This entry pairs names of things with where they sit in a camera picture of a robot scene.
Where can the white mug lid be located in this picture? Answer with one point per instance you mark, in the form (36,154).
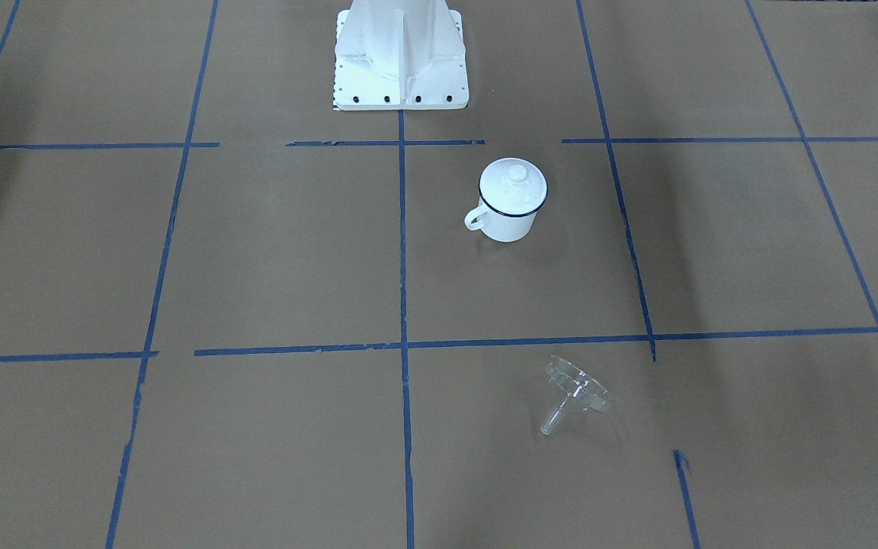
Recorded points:
(513,187)

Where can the clear plastic funnel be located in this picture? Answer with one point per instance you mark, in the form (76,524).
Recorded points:
(577,392)

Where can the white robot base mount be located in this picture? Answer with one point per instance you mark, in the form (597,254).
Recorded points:
(392,55)

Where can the white enamel mug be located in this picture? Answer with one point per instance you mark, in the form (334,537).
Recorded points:
(505,216)

